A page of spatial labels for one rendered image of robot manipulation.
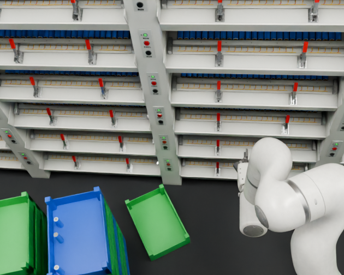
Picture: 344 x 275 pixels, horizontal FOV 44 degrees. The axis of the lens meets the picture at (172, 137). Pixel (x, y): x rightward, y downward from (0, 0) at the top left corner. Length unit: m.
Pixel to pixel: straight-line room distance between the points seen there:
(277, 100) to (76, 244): 0.89
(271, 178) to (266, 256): 1.13
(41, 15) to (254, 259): 1.35
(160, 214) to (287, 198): 1.27
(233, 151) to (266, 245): 0.47
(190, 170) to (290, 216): 1.23
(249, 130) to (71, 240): 0.81
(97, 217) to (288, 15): 0.95
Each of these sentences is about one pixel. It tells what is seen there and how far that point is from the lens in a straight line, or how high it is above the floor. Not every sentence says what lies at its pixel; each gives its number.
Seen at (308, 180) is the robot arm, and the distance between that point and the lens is 0.93.
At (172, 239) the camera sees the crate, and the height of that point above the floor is 0.00.
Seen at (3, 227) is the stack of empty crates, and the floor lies 0.40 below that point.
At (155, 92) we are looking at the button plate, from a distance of 1.55.
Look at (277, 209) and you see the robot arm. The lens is 0.89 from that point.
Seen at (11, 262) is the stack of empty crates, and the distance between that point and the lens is 1.76.
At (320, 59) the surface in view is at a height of 0.88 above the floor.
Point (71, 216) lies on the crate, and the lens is 1.65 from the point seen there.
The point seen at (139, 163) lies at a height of 0.12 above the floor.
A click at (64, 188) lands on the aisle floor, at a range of 2.28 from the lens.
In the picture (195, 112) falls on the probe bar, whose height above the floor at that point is 0.53.
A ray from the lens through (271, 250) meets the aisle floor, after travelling 2.05.
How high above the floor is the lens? 1.93
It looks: 56 degrees down
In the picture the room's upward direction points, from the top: 9 degrees counter-clockwise
